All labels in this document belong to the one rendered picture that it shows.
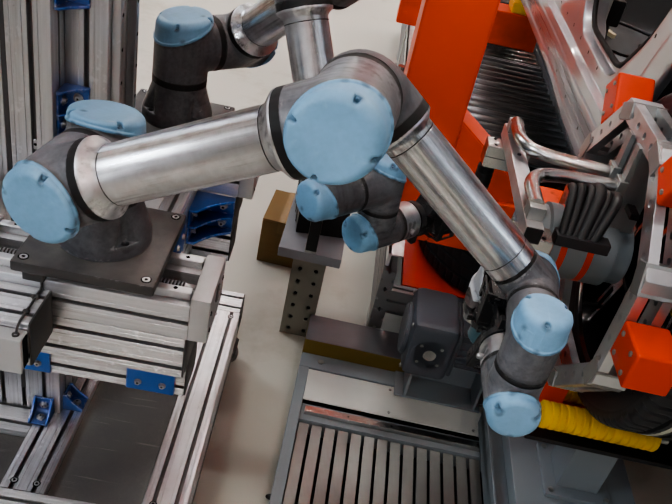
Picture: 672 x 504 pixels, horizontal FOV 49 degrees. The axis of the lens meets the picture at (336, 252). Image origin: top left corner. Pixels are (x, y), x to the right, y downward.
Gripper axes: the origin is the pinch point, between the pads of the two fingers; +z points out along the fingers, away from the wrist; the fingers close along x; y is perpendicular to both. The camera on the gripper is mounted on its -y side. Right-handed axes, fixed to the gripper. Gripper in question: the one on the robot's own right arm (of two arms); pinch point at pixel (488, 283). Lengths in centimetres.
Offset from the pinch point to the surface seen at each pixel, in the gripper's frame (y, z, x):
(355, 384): -75, 48, 11
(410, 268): -56, 84, 0
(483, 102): -56, 240, -35
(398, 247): -44, 75, 7
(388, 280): -53, 70, 8
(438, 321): -42, 42, -4
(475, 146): -2, 61, -2
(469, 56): 20, 60, 6
